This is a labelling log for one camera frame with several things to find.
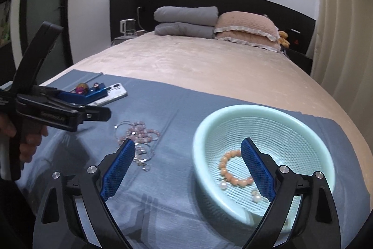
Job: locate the black nightstand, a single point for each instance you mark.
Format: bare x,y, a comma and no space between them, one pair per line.
300,60

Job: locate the grey folded blanket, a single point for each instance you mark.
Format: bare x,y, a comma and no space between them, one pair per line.
184,29
205,16

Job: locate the lower grey folded blanket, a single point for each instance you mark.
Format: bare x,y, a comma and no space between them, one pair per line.
184,29

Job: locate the white butterfly phone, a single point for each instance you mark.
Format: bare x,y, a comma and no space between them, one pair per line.
114,93

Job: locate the beige bed cover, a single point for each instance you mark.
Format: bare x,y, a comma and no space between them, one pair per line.
231,70

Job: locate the blue metal box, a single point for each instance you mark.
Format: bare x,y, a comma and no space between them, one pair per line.
97,92

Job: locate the black headboard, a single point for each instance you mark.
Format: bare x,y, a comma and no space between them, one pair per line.
298,26

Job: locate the white bedside appliance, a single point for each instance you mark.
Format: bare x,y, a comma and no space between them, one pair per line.
128,27

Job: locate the mint green plastic basket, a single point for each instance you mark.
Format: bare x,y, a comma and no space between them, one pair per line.
237,151

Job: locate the iridescent purple round brooch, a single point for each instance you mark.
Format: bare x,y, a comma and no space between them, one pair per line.
82,89

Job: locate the person's left hand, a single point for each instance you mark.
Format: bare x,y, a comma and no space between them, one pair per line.
32,140

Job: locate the beige curtain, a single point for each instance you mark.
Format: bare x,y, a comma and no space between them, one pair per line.
343,57

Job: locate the lower pink frilled pillow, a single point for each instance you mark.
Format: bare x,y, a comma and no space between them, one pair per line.
260,42

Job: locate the upper grey folded blanket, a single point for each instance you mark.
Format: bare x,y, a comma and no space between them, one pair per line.
205,16

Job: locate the pink frilled pillow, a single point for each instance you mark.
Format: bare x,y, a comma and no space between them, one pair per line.
247,22
260,42

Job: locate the white pearl drop earring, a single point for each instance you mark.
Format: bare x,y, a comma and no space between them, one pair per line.
223,184

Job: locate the gold charm earring cluster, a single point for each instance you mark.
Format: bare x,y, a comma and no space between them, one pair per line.
144,166

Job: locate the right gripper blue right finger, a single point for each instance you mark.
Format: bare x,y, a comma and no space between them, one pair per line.
316,223

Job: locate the blue grey cloth mat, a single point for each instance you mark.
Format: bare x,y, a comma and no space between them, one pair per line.
165,207

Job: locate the large silver hoop earring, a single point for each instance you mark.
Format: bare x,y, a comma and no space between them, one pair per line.
124,126

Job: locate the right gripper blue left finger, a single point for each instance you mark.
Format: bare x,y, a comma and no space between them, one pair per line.
58,224

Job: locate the upper pink frilled pillow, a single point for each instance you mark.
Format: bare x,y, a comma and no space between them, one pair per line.
247,22

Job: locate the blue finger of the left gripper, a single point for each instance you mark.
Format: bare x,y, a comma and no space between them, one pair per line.
72,97

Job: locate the brown plush toy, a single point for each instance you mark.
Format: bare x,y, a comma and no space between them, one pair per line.
282,40

